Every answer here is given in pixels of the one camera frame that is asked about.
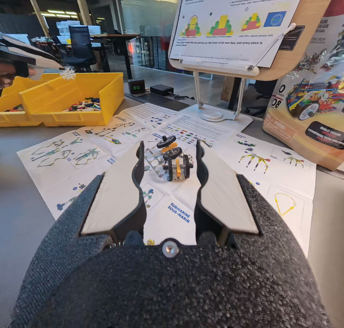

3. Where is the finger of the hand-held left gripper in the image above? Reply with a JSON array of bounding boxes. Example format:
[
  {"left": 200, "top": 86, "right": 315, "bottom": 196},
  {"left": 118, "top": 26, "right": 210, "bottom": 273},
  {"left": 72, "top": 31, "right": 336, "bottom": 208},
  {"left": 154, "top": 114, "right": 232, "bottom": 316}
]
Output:
[
  {"left": 0, "top": 53, "right": 66, "bottom": 72},
  {"left": 0, "top": 33, "right": 64, "bottom": 68}
]

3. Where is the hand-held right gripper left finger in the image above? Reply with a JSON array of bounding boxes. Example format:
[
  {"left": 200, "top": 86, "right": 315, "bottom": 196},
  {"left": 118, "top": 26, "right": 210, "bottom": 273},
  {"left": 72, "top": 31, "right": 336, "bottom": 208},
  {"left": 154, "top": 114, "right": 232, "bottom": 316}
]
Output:
[{"left": 81, "top": 141, "right": 148, "bottom": 237}]

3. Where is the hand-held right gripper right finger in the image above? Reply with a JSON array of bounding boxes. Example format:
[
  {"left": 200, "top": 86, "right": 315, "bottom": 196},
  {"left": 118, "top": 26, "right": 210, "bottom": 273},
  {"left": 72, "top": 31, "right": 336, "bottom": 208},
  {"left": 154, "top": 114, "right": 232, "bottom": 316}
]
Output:
[{"left": 195, "top": 139, "right": 260, "bottom": 236}]

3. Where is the white snowflake connector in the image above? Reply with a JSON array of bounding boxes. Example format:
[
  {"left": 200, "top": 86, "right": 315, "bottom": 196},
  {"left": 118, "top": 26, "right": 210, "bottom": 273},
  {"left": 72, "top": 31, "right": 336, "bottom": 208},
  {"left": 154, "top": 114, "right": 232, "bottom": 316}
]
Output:
[{"left": 59, "top": 66, "right": 77, "bottom": 81}]

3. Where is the toy wheel pair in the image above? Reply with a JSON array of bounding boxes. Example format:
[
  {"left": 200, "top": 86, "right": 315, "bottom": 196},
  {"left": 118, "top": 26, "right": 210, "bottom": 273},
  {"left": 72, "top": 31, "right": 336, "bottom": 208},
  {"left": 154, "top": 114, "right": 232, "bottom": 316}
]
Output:
[
  {"left": 162, "top": 153, "right": 195, "bottom": 182},
  {"left": 156, "top": 135, "right": 186, "bottom": 161}
]

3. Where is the yellow plastic parts bin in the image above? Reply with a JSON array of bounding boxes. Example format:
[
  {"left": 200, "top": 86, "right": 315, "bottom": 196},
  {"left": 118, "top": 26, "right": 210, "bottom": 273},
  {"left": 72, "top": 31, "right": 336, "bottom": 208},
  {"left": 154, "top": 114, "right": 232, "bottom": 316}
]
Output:
[
  {"left": 19, "top": 72, "right": 125, "bottom": 127},
  {"left": 0, "top": 73, "right": 62, "bottom": 128}
]

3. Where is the person's left hand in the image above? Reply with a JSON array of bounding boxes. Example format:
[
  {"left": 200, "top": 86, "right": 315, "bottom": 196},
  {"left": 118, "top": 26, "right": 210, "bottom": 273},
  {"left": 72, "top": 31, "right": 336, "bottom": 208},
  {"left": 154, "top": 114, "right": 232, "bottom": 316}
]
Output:
[{"left": 0, "top": 63, "right": 37, "bottom": 90}]

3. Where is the black office chair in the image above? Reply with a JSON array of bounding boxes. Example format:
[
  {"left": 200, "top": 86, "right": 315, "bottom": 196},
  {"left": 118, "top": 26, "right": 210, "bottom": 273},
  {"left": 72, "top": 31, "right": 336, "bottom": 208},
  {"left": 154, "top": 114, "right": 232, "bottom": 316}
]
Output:
[{"left": 68, "top": 25, "right": 97, "bottom": 73}]

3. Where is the white printed instruction sheet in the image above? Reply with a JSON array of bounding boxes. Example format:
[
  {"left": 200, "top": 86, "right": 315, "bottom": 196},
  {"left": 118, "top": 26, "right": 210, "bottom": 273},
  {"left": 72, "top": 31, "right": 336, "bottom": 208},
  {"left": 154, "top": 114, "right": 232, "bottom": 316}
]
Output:
[{"left": 16, "top": 102, "right": 317, "bottom": 259}]

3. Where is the pile of toy pieces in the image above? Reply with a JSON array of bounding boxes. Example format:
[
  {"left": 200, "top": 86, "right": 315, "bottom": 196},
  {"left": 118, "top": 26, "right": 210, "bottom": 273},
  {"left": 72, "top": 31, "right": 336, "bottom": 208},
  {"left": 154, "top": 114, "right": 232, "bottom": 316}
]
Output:
[{"left": 61, "top": 97, "right": 102, "bottom": 113}]

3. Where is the dark wooden office table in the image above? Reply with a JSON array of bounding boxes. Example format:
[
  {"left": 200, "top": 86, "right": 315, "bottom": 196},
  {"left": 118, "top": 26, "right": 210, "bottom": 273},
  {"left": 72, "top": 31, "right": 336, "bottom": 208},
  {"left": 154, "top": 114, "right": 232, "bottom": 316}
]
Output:
[{"left": 89, "top": 33, "right": 141, "bottom": 80}]

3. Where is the black device with green lights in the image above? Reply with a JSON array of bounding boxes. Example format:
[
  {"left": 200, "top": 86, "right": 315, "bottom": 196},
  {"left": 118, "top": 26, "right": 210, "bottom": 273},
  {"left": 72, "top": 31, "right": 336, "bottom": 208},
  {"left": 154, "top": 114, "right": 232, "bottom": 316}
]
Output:
[{"left": 127, "top": 78, "right": 146, "bottom": 94}]

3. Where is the construction toy kit box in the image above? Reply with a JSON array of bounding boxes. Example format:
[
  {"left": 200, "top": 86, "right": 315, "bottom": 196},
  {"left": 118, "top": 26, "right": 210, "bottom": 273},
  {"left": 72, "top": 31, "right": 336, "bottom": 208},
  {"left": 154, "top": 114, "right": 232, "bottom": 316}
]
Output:
[{"left": 262, "top": 0, "right": 344, "bottom": 172}]

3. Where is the shelf of coloured storage bins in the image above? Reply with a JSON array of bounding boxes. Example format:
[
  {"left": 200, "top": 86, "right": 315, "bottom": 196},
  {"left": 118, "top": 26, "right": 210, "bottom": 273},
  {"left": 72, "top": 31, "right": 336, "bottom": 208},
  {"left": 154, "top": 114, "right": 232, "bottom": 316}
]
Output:
[{"left": 128, "top": 35, "right": 173, "bottom": 71}]

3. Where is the black flat panel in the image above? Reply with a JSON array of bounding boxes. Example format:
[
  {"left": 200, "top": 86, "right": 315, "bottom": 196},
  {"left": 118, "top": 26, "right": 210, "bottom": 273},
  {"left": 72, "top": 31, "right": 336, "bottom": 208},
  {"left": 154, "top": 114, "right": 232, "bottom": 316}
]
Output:
[{"left": 124, "top": 90, "right": 190, "bottom": 112}]

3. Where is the black power adapter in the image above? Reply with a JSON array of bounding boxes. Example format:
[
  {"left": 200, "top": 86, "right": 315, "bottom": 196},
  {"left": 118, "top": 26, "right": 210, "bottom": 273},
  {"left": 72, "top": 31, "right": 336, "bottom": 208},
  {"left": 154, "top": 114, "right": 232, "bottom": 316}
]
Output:
[{"left": 150, "top": 84, "right": 175, "bottom": 97}]

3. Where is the black label card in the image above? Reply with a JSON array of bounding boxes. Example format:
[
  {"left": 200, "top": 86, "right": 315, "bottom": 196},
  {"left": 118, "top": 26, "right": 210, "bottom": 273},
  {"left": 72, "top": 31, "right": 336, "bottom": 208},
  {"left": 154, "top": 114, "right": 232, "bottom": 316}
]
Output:
[{"left": 278, "top": 25, "right": 306, "bottom": 52}]

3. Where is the black power cable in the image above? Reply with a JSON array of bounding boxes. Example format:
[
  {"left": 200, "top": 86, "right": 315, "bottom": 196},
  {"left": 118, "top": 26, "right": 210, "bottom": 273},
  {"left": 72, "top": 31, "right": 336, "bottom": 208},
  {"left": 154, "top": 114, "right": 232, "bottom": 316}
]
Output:
[{"left": 166, "top": 91, "right": 197, "bottom": 101}]

